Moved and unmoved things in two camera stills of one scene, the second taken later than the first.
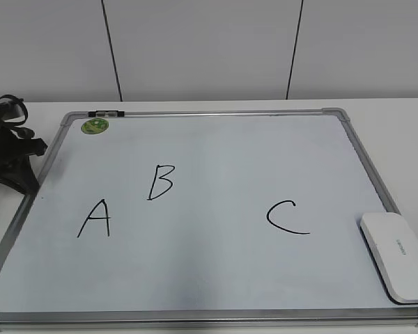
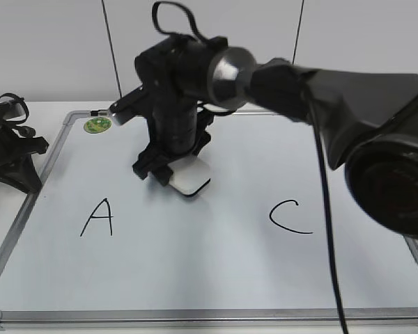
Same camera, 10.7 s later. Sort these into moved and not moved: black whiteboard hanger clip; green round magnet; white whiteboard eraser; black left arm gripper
Moved: white whiteboard eraser
Not moved: black whiteboard hanger clip; black left arm gripper; green round magnet
